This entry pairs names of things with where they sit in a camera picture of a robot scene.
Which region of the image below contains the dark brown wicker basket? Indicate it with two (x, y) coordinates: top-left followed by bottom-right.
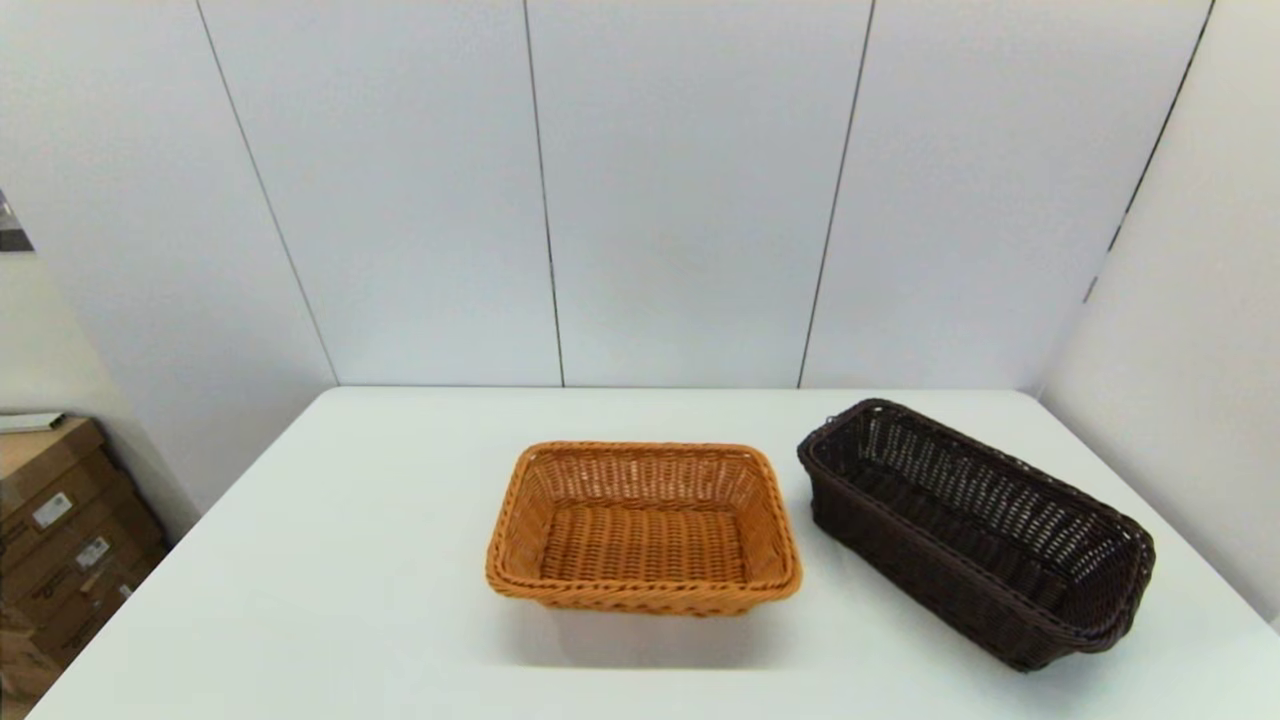
(797, 398), (1157, 673)

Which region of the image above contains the cardboard box with white label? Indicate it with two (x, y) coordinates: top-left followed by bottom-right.
(0, 450), (151, 573)
(0, 515), (169, 663)

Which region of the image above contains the brown cardboard box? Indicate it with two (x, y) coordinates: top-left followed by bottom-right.
(0, 600), (63, 706)
(0, 417), (113, 493)

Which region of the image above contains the orange wicker basket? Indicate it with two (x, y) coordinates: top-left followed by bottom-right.
(486, 441), (803, 617)

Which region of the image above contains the dark wall fixture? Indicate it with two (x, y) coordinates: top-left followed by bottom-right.
(0, 190), (34, 252)

